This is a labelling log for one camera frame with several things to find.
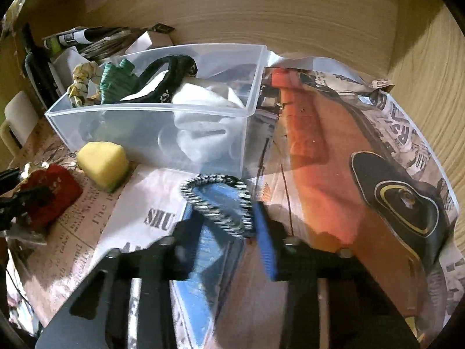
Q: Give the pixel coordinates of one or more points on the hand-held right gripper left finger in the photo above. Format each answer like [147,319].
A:
[185,251]

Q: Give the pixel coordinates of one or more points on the white cardboard box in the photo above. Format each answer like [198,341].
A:
[149,41]

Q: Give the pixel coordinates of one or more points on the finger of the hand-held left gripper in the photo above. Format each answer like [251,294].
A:
[21,198]

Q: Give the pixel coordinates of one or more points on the black patterned headband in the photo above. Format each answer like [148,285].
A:
[170,76]

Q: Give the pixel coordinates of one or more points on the cream mug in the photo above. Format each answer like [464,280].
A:
[16,118]

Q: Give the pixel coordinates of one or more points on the clear plastic container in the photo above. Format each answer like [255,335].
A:
[152,123]

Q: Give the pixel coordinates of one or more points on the dark bottle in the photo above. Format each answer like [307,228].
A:
[36,65]

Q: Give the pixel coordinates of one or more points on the pile of magazines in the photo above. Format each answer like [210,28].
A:
[90,38]

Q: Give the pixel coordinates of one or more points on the yellow sponge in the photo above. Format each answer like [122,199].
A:
[103,165]

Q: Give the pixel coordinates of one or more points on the printed newspaper sheet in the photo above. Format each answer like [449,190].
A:
[319,174]

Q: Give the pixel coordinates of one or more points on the green scrunchie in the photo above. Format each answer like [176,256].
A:
[116,81]

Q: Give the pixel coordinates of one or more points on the white cloth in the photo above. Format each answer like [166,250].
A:
[203,116]

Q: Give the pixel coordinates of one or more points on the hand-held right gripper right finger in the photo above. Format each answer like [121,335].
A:
[264,240]

